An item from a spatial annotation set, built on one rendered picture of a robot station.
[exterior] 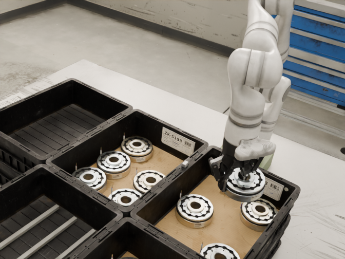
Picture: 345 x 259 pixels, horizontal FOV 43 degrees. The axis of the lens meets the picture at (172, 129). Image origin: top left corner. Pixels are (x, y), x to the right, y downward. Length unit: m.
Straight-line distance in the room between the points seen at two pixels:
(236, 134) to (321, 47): 2.15
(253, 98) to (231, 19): 3.28
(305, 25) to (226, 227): 1.99
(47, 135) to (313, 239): 0.92
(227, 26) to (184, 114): 2.36
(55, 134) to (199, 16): 2.96
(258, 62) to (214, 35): 3.44
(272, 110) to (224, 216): 0.40
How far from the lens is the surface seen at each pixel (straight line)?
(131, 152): 1.40
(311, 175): 1.73
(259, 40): 0.91
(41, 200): 1.29
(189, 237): 1.19
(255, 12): 1.01
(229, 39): 4.22
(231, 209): 1.29
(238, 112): 0.90
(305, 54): 3.03
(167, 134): 1.42
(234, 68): 0.85
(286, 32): 1.20
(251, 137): 0.93
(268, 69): 0.84
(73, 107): 1.67
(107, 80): 2.13
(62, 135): 1.52
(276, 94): 1.43
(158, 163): 1.41
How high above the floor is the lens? 1.70
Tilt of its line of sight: 34 degrees down
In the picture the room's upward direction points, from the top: 7 degrees clockwise
